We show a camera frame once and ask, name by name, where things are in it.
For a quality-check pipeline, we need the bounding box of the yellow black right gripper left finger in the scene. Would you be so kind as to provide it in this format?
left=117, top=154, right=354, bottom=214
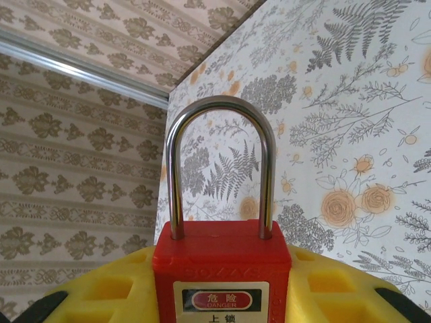
left=11, top=244, right=155, bottom=323

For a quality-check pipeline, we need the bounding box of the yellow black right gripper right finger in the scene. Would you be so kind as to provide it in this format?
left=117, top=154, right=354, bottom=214
left=288, top=244, right=431, bottom=323

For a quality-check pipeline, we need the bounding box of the red safety padlock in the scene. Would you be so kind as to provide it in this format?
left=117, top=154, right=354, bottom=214
left=152, top=95, right=292, bottom=323

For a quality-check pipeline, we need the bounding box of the floral patterned table cover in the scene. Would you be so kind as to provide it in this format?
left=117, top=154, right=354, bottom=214
left=154, top=0, right=431, bottom=303

